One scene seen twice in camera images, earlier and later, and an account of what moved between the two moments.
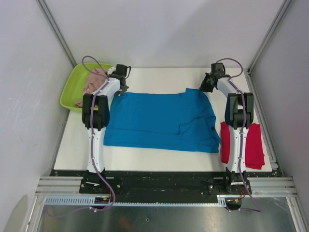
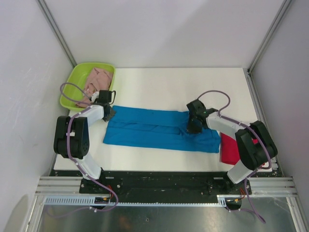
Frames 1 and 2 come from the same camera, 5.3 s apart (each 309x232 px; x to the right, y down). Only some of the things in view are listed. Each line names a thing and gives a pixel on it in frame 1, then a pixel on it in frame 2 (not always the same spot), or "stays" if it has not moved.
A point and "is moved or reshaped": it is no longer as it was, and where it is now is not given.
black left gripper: [124, 89] → [110, 116]
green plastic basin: [72, 91] stays
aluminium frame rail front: [260, 186] stays
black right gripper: [203, 87] → [191, 129]
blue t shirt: [180, 121] is moved or reshaped
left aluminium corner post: [49, 16] stays
